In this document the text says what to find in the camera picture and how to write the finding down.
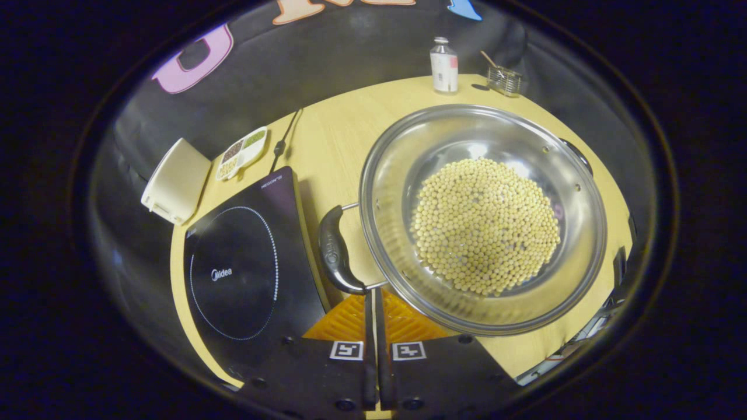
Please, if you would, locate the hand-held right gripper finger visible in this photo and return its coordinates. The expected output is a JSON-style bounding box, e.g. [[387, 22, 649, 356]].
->
[[225, 289, 378, 418], [375, 288, 520, 418]]

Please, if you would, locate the black induction cooktop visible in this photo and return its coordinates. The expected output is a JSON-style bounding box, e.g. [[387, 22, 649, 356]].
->
[[183, 166, 330, 374]]

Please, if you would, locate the pile of yellow soybeans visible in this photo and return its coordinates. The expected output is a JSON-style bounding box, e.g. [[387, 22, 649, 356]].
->
[[410, 157, 562, 297]]

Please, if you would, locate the stainless steel pot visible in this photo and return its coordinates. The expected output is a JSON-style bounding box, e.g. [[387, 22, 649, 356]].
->
[[318, 104, 608, 337]]

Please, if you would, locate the white divided dish of beans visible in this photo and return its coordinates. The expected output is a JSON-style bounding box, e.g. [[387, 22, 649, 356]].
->
[[215, 126, 268, 181]]

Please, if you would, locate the white toaster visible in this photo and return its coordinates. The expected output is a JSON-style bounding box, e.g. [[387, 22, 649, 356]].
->
[[141, 138, 212, 226]]

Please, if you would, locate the small clear labelled bottle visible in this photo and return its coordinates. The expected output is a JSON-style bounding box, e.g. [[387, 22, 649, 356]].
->
[[430, 36, 459, 95]]

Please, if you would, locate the small glass cup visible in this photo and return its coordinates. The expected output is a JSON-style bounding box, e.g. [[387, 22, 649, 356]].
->
[[487, 65, 523, 97]]

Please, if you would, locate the black power cable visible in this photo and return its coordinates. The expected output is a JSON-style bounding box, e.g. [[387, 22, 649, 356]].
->
[[270, 108, 304, 174]]

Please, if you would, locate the dark metal frame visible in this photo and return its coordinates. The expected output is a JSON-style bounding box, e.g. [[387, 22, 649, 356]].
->
[[516, 245, 634, 387]]

